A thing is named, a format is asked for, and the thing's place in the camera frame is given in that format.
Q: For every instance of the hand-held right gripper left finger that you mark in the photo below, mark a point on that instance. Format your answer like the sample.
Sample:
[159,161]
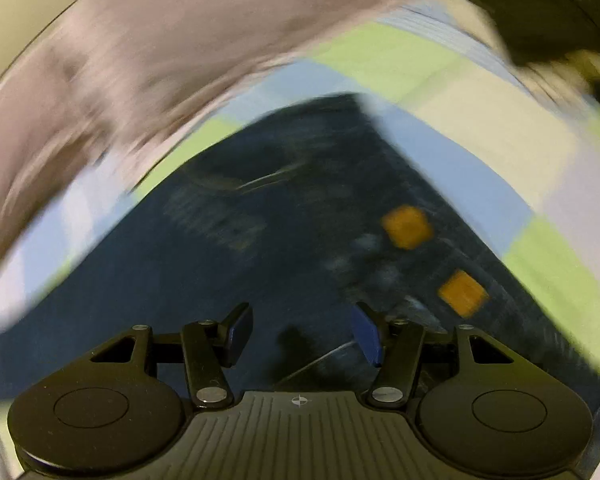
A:
[240,332]

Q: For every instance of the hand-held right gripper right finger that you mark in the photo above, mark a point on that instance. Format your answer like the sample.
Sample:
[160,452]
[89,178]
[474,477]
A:
[367,335]

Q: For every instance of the dark blue jeans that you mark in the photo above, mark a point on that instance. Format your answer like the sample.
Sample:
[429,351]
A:
[280,235]

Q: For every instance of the checked bed sheet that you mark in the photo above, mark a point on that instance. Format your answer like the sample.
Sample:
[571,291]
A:
[430,85]

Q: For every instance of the pink pillow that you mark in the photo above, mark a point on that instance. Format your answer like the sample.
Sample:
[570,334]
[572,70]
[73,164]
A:
[180,50]

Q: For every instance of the black garment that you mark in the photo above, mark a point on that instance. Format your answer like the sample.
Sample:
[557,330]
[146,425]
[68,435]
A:
[530,0]

